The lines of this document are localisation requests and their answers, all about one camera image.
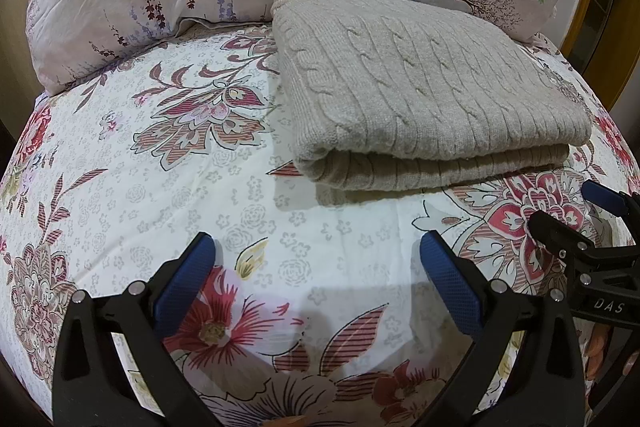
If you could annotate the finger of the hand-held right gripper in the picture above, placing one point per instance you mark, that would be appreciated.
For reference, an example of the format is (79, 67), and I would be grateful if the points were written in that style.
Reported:
(602, 198)
(550, 232)

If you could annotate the floral bed sheet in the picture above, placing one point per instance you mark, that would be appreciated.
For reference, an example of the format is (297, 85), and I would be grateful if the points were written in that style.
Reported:
(165, 187)

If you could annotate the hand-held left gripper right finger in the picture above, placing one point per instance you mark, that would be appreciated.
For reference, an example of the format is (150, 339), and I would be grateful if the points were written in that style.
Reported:
(451, 283)

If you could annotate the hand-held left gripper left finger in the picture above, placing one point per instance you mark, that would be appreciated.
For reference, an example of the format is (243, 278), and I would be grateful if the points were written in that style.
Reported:
(184, 278)

